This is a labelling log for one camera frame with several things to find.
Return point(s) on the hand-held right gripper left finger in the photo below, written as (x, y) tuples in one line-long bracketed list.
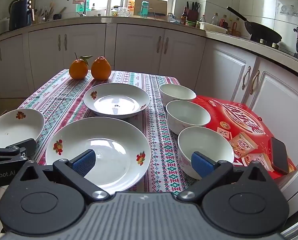
[(85, 161)]

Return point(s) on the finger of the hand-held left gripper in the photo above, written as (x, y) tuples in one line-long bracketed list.
[(24, 145)]

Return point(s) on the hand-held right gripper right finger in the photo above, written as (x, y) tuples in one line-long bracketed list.
[(201, 163)]

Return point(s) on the white fruit print plate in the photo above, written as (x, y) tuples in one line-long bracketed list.
[(11, 130), (119, 97), (114, 142)]

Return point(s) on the white floral bowl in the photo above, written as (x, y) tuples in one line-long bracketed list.
[(206, 142), (176, 93), (186, 115)]

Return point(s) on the patterned tablecloth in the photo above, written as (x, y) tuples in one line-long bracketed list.
[(159, 140)]

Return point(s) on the red printed cardboard box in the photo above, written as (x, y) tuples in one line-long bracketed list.
[(239, 120)]

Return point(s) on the black smartphone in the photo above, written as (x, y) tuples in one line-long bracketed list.
[(279, 155)]

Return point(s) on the orange with leaf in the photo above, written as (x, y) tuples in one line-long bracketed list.
[(78, 69)]

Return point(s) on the bumpy orange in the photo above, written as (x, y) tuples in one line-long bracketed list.
[(100, 68)]

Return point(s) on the dark electric kettle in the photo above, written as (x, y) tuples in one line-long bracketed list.
[(20, 13)]

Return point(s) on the utensil holder with chopsticks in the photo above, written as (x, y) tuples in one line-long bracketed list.
[(42, 13)]

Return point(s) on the white plastic tray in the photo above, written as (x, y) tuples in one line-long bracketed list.
[(212, 27)]

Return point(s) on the black gas stove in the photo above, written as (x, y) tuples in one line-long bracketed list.
[(286, 51)]

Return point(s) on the red bottle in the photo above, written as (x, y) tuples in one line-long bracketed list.
[(224, 22)]

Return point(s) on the black wok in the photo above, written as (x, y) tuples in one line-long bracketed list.
[(261, 31)]

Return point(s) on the clear plastic bottle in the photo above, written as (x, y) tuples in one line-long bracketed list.
[(215, 18)]

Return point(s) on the metal faucet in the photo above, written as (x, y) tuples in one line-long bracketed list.
[(84, 10)]

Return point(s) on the dark sauce bottle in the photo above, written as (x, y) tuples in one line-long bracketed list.
[(184, 16)]

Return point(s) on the beige kitchen countertop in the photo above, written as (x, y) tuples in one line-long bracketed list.
[(139, 20)]

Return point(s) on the knife block with knives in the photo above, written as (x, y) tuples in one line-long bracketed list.
[(192, 12)]

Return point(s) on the glass pitcher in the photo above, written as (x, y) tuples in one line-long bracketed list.
[(122, 11)]

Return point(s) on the stack of white cups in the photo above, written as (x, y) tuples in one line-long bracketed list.
[(109, 6)]

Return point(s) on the wooden cutting board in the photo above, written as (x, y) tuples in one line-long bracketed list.
[(154, 6)]

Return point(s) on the teal bottle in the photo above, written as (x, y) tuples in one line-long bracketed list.
[(144, 7)]

